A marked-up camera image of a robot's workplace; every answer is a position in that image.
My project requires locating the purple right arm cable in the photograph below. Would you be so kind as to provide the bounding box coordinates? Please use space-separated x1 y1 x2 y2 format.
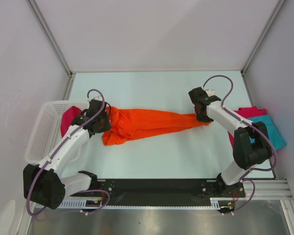
202 74 277 216

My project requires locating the aluminium frame rail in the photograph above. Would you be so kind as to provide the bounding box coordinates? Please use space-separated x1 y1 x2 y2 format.
24 179 292 199

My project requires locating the folded teal t-shirt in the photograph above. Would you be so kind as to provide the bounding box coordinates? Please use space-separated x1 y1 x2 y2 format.
248 115 287 151

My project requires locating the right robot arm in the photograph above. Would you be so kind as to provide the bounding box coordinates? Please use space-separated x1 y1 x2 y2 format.
188 87 272 196

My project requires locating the folded crimson t-shirt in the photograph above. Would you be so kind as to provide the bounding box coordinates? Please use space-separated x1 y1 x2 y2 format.
227 105 268 147

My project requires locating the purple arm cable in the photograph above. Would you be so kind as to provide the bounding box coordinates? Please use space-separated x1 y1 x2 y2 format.
25 89 111 216
202 74 277 216

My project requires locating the crimson t-shirt in basket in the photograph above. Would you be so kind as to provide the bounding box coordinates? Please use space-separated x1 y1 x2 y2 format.
60 106 82 137

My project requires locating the white plastic basket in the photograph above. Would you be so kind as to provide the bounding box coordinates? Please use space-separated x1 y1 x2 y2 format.
25 100 88 164

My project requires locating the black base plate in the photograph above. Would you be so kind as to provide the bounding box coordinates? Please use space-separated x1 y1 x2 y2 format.
71 178 245 207

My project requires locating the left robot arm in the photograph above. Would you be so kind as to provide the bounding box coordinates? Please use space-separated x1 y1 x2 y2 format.
23 98 111 214

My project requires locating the white cable duct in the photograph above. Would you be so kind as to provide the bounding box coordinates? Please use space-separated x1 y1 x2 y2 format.
57 198 234 213

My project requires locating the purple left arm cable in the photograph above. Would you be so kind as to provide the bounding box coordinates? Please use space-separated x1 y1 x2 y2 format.
25 89 111 216

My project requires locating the orange t-shirt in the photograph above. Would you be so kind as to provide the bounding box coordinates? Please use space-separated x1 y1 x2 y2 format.
102 106 212 146

